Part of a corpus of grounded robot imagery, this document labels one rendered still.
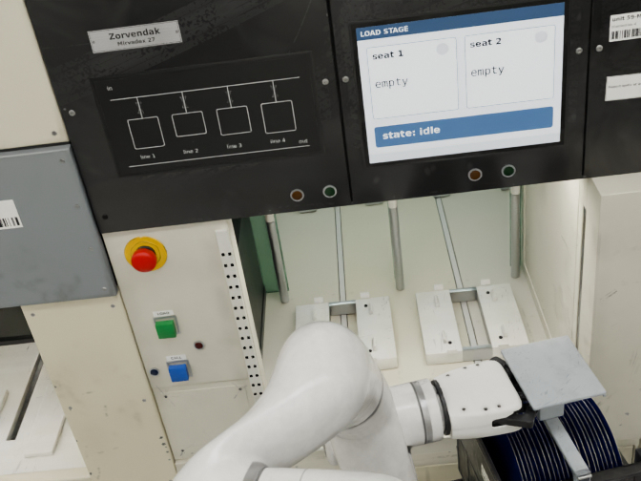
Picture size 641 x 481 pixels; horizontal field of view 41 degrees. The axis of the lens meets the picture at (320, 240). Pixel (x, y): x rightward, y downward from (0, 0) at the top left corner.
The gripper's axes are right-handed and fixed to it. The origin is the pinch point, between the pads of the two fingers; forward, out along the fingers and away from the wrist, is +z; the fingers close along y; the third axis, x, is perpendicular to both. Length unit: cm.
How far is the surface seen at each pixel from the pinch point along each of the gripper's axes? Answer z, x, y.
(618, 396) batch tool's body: 21.4, -26.6, -18.7
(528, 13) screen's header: 7.3, 42.2, -25.4
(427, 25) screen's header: -6, 42, -28
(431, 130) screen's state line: -6.3, 26.5, -28.0
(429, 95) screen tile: -6.3, 32.0, -27.9
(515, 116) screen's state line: 5.6, 27.1, -25.9
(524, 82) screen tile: 6.8, 32.3, -25.6
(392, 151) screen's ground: -12.2, 23.9, -29.1
